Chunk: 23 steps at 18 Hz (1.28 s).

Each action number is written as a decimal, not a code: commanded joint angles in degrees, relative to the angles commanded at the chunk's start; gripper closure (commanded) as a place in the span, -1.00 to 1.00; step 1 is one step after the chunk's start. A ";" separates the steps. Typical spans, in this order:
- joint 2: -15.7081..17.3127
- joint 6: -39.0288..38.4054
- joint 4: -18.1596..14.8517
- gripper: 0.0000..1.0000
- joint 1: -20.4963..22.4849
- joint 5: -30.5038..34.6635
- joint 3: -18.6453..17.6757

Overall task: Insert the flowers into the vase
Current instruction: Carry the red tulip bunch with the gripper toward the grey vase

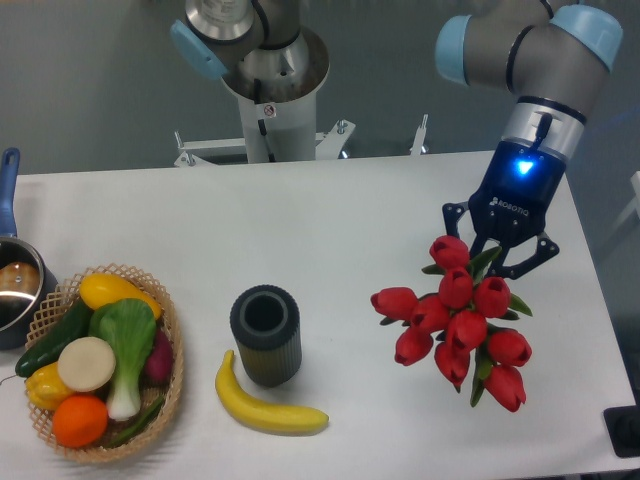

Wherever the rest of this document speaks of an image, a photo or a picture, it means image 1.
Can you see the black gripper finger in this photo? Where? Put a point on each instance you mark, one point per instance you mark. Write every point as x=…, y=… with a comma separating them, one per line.
x=458, y=221
x=545, y=250

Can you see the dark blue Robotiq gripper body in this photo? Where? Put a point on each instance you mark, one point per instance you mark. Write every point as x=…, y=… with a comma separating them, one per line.
x=514, y=195

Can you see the red tulip bouquet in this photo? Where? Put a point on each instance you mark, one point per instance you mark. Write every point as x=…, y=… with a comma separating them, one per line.
x=453, y=323

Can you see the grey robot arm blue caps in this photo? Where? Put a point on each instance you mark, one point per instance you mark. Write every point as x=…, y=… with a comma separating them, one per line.
x=554, y=57

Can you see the dark ribbed cylindrical vase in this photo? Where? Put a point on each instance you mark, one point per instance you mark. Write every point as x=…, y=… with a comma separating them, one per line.
x=265, y=323

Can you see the black device at table edge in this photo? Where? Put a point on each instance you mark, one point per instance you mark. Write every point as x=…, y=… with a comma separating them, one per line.
x=622, y=424

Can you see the yellow banana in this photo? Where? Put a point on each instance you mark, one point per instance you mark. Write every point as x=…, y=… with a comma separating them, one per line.
x=260, y=415

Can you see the purple sweet potato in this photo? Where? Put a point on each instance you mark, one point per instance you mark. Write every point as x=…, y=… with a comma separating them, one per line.
x=159, y=364

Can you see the green bok choy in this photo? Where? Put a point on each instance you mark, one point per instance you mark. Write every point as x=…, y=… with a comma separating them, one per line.
x=128, y=326

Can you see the green bean pod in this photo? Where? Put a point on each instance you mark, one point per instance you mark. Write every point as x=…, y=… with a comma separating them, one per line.
x=140, y=424

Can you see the yellow squash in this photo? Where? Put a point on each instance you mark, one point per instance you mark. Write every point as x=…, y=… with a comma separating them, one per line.
x=101, y=289

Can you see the dark green cucumber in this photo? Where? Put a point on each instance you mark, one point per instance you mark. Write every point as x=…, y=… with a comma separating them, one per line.
x=73, y=325

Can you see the beige round radish slice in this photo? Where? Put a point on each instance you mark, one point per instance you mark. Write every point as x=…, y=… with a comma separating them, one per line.
x=86, y=364

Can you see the woven wicker basket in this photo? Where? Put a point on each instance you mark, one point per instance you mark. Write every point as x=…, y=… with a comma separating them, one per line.
x=160, y=392

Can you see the orange fruit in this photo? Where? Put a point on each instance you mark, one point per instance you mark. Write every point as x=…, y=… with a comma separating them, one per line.
x=80, y=420

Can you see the yellow lemon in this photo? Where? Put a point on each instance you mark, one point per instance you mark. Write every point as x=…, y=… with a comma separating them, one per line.
x=45, y=388

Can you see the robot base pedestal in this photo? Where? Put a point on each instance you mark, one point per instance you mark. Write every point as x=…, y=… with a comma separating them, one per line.
x=270, y=62

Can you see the white metal mounting frame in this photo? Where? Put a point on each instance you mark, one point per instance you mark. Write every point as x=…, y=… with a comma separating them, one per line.
x=343, y=141

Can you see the blue saucepan with handle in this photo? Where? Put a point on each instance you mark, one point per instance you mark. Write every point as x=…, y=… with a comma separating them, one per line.
x=25, y=278

